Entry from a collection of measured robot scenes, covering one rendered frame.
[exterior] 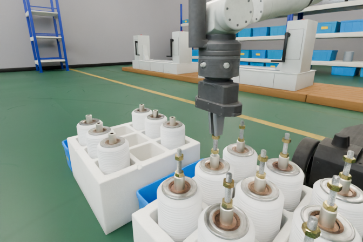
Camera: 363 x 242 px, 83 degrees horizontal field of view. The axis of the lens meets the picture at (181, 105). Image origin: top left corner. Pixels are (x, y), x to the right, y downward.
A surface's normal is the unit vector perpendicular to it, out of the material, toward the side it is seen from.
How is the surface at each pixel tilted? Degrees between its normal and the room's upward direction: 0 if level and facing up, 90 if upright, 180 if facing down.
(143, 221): 0
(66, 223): 0
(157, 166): 90
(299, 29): 90
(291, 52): 90
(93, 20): 90
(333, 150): 45
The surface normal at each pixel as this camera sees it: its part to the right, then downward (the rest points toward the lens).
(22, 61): 0.66, 0.20
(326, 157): -0.54, -0.54
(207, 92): -0.80, 0.17
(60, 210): 0.00, -0.96
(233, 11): 0.35, 0.25
